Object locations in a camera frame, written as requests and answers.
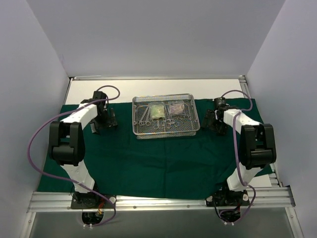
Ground steel haemostat clamp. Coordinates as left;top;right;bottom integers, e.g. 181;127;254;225
173;104;192;120

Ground purple packet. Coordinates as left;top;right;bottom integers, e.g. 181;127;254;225
168;100;185;116

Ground steel mesh instrument tray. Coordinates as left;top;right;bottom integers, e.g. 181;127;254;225
132;94;200;139

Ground steel forceps clamp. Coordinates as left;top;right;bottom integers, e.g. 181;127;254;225
154;119;180;129

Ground green surgical drape cloth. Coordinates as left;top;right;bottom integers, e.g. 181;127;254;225
37;98;275;199

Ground green packet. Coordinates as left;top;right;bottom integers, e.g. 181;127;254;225
149;102;165;119

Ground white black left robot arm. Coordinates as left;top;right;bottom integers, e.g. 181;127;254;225
48;93;117;208

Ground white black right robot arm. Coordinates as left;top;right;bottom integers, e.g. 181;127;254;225
201;108;276;205

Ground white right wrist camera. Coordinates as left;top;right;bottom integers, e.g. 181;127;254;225
213;97;227;109

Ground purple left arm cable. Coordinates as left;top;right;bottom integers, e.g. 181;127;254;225
27;85;121;227

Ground back aluminium rail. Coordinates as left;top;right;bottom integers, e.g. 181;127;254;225
70;75;246;81

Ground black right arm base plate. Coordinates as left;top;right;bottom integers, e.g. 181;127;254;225
205;190;250;207

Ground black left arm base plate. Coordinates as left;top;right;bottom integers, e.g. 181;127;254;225
70;192;116;209

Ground aluminium frame rail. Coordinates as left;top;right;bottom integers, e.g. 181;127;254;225
28;187;295;212

